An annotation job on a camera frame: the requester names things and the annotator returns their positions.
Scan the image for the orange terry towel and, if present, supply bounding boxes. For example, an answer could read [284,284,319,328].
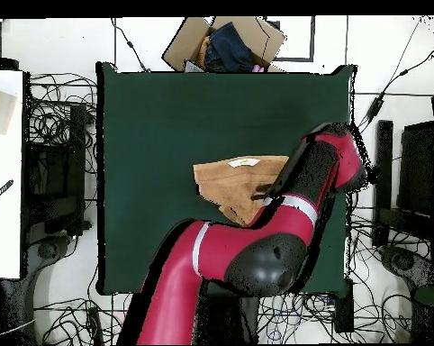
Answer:
[192,154,291,227]

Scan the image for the black flat panel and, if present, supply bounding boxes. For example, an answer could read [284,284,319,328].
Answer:
[396,120,434,217]

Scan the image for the dark green table cloth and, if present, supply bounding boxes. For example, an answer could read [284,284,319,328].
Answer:
[95,61,357,296]

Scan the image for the orange cloth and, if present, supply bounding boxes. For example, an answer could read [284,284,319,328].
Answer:
[196,35,211,68]

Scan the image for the dark blue jeans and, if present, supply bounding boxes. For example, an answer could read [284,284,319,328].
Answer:
[203,21,255,73]

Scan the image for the brown cardboard box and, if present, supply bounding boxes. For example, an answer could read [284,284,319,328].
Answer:
[161,15,287,73]

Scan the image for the black equipment rack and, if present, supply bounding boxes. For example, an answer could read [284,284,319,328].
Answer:
[23,104,92,237]

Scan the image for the black rectangular box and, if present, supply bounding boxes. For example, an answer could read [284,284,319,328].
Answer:
[332,278,356,334]

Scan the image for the black office chair base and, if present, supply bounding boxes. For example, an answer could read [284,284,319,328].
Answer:
[22,233,79,289]
[378,244,434,289]

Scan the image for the black power strip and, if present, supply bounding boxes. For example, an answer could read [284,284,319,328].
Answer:
[86,305,104,345]

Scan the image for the white table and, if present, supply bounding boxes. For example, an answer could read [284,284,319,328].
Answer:
[0,69,23,279]

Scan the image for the black ridged tool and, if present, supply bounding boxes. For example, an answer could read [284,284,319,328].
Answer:
[0,178,15,208]

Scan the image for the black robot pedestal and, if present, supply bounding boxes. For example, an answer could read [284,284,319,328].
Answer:
[193,280,261,344]

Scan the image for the black upright post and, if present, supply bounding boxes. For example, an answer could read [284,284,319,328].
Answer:
[373,119,394,248]

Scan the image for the black power adapter with cable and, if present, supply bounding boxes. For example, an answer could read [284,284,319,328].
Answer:
[353,39,434,140]

